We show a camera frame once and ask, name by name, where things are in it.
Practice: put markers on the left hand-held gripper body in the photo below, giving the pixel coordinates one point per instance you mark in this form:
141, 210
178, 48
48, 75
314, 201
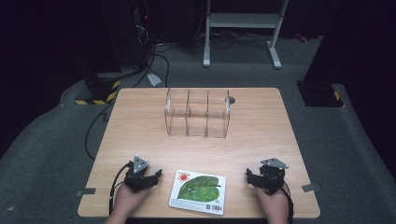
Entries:
137, 180

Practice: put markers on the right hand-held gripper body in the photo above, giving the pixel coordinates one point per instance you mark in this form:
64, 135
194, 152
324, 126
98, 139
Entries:
272, 179

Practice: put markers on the green leaf picture book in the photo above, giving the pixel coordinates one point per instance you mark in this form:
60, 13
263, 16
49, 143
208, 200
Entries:
199, 191

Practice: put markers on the clear acrylic divided organizer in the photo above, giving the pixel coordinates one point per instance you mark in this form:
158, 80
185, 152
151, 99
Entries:
197, 115

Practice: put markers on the person's left hand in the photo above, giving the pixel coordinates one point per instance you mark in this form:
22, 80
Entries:
126, 200

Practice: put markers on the person's right hand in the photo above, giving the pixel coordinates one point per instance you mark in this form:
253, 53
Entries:
275, 205

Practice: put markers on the grey tape strip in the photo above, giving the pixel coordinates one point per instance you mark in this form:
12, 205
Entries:
310, 187
86, 191

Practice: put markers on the grey round table grommet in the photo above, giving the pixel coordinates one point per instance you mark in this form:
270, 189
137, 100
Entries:
232, 100

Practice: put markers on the grey tape patch on floor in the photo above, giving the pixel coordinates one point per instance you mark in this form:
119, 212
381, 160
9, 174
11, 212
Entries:
154, 79

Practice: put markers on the black yellow striped base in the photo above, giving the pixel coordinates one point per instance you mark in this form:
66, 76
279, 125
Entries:
99, 91

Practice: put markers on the black base with yellow mark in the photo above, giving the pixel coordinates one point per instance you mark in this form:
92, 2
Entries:
320, 95

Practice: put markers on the small red object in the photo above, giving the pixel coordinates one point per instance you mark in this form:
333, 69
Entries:
300, 38

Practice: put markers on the dark equipment rack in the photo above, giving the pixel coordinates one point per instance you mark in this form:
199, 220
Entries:
127, 31

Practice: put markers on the white metal stand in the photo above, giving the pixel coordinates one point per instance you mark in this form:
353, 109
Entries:
243, 20

